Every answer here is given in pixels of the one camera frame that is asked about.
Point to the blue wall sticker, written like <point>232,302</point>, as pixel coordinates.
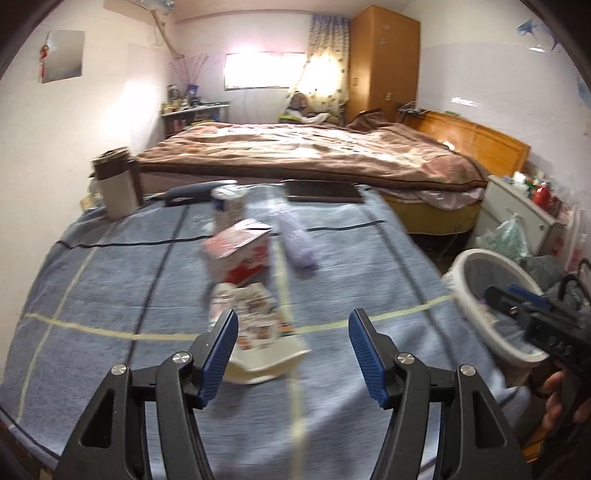
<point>535,30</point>

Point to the brown blanket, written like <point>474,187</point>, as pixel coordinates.
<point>300,147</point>

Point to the clear plastic bag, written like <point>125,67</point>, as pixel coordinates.
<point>503,237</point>

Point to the red bottle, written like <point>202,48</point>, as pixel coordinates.
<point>542,194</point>

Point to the wooden wardrobe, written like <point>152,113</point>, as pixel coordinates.
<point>383,60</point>

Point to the wooden headboard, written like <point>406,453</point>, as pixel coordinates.
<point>485,138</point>

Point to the wall socket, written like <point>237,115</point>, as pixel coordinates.
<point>88,201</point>

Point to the white kettle with brown lid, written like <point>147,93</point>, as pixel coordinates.
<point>117,194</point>

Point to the cluttered shelf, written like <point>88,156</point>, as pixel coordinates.
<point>194,113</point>

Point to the dark blue case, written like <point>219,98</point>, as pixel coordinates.
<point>194,194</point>

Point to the white trash basket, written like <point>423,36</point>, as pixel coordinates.
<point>480,286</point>

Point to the decorative branches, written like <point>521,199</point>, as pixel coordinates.
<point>191,69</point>

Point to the dark tablet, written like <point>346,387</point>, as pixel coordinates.
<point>323,190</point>

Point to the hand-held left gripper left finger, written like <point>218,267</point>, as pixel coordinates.
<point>221,355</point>

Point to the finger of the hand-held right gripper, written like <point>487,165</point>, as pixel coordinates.
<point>531,299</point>
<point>505,304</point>

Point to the person's right hand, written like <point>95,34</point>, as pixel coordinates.
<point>552,399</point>

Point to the white and red paper carton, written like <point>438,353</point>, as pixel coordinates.
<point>240,256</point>

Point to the patterned curtain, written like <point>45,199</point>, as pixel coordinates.
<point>325,60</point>

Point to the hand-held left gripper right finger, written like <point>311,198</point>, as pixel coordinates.
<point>367,355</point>

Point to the bed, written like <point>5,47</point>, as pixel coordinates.
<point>429,214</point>

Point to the plush toy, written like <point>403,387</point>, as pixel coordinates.
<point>298,106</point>

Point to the red hanging ornament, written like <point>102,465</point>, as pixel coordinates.
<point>44,54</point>

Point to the blue checked tablecloth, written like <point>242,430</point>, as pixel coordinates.
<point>115,286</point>

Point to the white nightstand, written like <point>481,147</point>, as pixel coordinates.
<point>503,198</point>

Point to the window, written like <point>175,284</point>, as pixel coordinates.
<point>265,71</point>

